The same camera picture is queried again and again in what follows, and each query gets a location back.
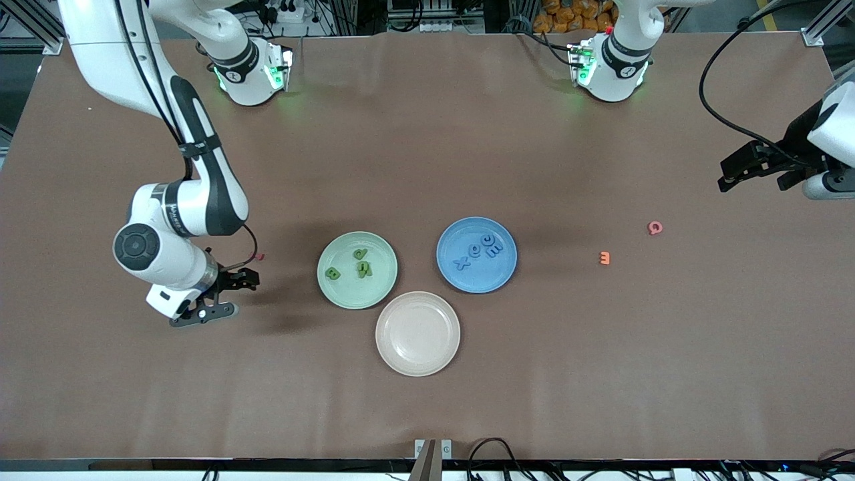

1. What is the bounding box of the pale pink round plate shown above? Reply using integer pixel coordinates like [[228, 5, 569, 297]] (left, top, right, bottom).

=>
[[375, 291, 462, 377]]

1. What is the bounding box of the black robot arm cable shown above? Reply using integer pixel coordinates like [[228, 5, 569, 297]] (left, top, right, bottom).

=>
[[699, 0, 826, 168], [114, 0, 260, 271]]

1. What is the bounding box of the brown table cover sheet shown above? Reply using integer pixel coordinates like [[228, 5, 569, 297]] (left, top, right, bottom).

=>
[[0, 30, 855, 462]]

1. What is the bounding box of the white power strip with plugs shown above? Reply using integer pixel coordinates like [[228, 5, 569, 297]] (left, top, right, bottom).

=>
[[257, 0, 305, 25]]

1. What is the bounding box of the aluminium frame profile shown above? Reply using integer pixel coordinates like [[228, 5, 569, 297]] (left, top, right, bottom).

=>
[[0, 0, 64, 55], [802, 0, 855, 47]]

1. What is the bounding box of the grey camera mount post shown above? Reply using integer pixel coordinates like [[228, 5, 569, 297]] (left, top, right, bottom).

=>
[[408, 439, 438, 481]]

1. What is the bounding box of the bag of orange fruit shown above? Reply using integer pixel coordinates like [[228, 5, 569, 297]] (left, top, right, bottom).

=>
[[532, 0, 619, 34]]

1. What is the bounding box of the blue round plate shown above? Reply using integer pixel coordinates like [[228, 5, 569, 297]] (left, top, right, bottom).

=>
[[436, 216, 518, 294]]

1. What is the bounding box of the pale green round plate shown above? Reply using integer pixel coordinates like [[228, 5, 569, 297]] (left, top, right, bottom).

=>
[[317, 231, 399, 310]]

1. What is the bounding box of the black looped cable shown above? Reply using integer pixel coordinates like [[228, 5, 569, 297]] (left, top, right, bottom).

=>
[[468, 438, 518, 481]]

